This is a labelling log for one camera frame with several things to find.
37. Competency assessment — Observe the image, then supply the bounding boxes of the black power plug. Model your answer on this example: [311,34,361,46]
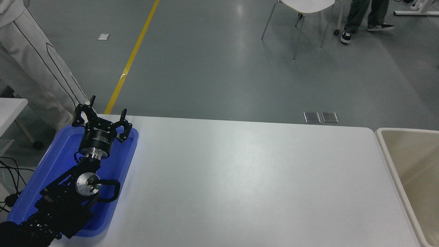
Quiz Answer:
[0,193,20,213]

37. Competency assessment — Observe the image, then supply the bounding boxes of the person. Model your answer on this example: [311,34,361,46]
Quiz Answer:
[341,0,395,44]
[0,0,94,131]

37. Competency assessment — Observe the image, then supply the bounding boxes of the thin black cable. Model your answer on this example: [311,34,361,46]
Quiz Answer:
[0,156,27,193]

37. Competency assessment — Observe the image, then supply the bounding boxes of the small white side table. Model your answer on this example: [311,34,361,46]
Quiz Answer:
[0,98,45,162]

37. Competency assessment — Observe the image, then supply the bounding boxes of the blue plastic tray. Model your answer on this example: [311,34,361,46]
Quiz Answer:
[7,123,139,238]

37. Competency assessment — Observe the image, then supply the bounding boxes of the white stand foot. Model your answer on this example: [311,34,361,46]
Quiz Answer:
[393,0,439,16]

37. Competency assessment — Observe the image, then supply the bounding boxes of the large pale bin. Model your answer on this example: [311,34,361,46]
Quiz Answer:
[375,128,439,247]

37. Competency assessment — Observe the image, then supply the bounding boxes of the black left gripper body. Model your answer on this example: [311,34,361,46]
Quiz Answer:
[79,120,119,155]

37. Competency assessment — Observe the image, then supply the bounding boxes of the white chair with metal legs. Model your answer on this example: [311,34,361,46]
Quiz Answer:
[261,0,343,60]

